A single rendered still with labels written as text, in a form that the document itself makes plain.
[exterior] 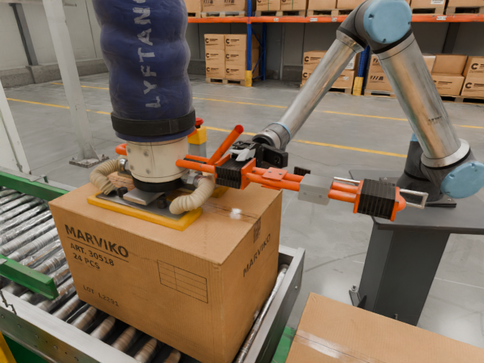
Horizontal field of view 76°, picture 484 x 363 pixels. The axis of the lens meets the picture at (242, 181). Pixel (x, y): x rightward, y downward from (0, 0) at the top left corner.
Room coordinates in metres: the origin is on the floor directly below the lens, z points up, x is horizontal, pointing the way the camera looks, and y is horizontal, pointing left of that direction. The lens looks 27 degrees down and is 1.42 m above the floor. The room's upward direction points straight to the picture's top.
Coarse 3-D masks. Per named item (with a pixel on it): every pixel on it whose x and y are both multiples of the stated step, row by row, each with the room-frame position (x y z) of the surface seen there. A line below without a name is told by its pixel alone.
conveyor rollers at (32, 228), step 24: (0, 192) 1.60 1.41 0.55; (0, 216) 1.34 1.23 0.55; (24, 216) 1.35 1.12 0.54; (48, 216) 1.37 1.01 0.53; (0, 240) 1.16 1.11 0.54; (24, 240) 1.16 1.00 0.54; (48, 240) 1.17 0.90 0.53; (24, 264) 0.99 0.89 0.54; (48, 264) 0.99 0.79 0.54; (24, 288) 0.88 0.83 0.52; (72, 288) 0.87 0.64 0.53; (48, 312) 0.78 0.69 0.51; (72, 312) 0.77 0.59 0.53; (96, 312) 0.76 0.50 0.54; (264, 312) 0.75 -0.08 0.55; (96, 336) 0.66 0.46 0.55; (120, 336) 0.66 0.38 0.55; (144, 360) 0.58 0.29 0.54; (168, 360) 0.58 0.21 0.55; (240, 360) 0.58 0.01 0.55
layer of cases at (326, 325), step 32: (320, 320) 0.72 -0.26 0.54; (352, 320) 0.72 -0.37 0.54; (384, 320) 0.72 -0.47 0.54; (288, 352) 0.61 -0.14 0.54; (320, 352) 0.61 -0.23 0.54; (352, 352) 0.61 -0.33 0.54; (384, 352) 0.61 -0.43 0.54; (416, 352) 0.61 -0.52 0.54; (448, 352) 0.61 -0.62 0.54; (480, 352) 0.61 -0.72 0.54
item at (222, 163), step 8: (224, 160) 0.77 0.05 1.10; (232, 160) 0.78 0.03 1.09; (248, 160) 0.78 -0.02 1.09; (216, 168) 0.72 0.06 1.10; (224, 168) 0.71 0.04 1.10; (232, 168) 0.73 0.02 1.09; (240, 168) 0.73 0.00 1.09; (248, 168) 0.73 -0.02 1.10; (216, 176) 0.73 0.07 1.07; (224, 176) 0.72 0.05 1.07; (232, 176) 0.71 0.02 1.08; (240, 176) 0.70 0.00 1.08; (224, 184) 0.71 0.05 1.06; (232, 184) 0.70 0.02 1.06; (240, 184) 0.70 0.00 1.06
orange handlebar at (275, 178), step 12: (120, 144) 0.92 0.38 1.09; (192, 156) 0.83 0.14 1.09; (192, 168) 0.77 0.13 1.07; (204, 168) 0.76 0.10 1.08; (252, 180) 0.70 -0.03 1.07; (264, 180) 0.69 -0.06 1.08; (276, 180) 0.67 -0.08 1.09; (288, 180) 0.70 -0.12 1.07; (300, 180) 0.69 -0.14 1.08; (336, 192) 0.62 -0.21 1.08; (348, 192) 0.61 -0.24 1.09
